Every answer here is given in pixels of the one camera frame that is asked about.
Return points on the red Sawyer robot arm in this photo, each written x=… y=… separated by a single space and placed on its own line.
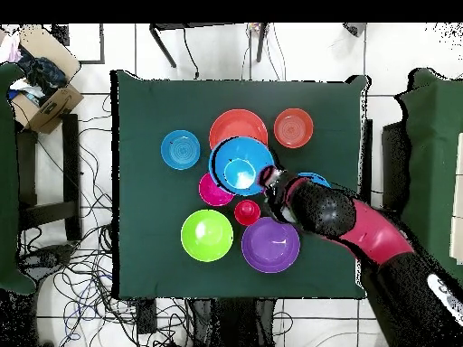
x=376 y=235

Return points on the black bench frame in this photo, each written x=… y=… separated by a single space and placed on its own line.
x=70 y=162

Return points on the dark clothes bundle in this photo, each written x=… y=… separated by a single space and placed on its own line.
x=45 y=74

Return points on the black box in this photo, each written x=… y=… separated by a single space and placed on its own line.
x=60 y=34

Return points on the small orange flat-bottomed bowl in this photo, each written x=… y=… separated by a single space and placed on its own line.
x=293 y=128

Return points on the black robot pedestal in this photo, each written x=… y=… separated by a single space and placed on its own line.
x=231 y=321

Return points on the green cloth covered table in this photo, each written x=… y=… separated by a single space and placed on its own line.
x=9 y=180
x=430 y=162

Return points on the beige board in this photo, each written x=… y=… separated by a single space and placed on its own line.
x=457 y=198

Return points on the red plastic cup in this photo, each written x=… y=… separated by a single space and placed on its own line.
x=247 y=213

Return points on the purple plastic bowl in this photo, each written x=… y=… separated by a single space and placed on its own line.
x=269 y=245

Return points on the green plastic bowl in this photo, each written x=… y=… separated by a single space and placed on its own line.
x=206 y=235

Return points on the cardboard box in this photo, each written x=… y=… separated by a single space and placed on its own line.
x=56 y=108

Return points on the large orange plastic bowl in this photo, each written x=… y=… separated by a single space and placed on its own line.
x=238 y=124

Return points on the black power strip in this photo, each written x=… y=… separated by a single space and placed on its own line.
x=145 y=316

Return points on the pink plastic bowl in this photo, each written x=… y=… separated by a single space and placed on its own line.
x=211 y=195

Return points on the large blue plastic bowl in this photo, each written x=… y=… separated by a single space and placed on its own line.
x=314 y=177
x=235 y=155

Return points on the dark green tablecloth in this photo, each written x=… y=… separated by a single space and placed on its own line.
x=162 y=108

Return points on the small blue flat-bottomed bowl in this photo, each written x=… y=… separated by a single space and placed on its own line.
x=180 y=150

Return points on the black metal table frame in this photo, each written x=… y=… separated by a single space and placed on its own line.
x=261 y=43

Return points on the black stand base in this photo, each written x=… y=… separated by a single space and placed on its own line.
x=47 y=258

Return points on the grey box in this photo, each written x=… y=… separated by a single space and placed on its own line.
x=356 y=29

